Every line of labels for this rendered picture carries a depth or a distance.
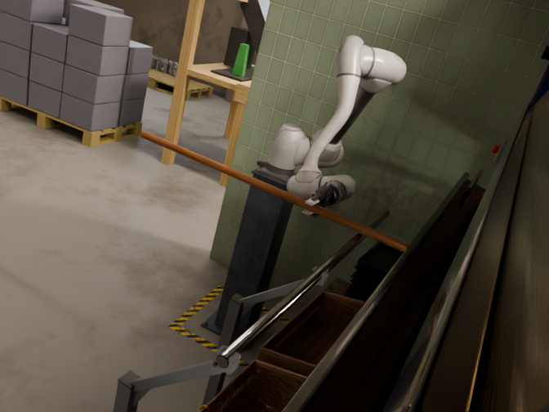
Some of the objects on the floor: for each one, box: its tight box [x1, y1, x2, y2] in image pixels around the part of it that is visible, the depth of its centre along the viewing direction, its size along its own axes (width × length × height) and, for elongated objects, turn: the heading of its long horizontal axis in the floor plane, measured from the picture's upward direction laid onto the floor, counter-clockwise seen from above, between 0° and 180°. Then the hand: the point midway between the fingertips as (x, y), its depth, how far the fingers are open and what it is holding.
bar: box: [113, 209, 390, 412], centre depth 174 cm, size 31×127×118 cm, turn 120°
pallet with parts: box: [147, 54, 213, 101], centre depth 847 cm, size 144×96×39 cm, turn 35°
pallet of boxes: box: [0, 0, 153, 147], centre depth 533 cm, size 129×86×130 cm
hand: (310, 206), depth 178 cm, fingers closed on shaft, 3 cm apart
